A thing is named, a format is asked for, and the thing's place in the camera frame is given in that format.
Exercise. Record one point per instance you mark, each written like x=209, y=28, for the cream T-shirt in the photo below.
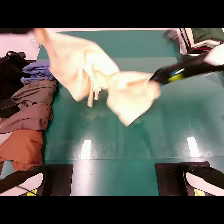
x=76, y=63

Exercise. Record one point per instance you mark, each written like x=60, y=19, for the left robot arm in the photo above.
x=13, y=178

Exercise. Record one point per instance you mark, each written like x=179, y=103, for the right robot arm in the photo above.
x=190, y=68

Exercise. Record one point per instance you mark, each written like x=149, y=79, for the grey-brown garment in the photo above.
x=33, y=106

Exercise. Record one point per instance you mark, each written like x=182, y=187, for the purple garment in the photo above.
x=37, y=71

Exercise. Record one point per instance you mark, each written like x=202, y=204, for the orange garment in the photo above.
x=21, y=148

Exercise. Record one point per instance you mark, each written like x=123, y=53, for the black garment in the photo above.
x=10, y=78

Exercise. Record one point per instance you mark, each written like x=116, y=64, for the stack of folded clothes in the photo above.
x=200, y=40

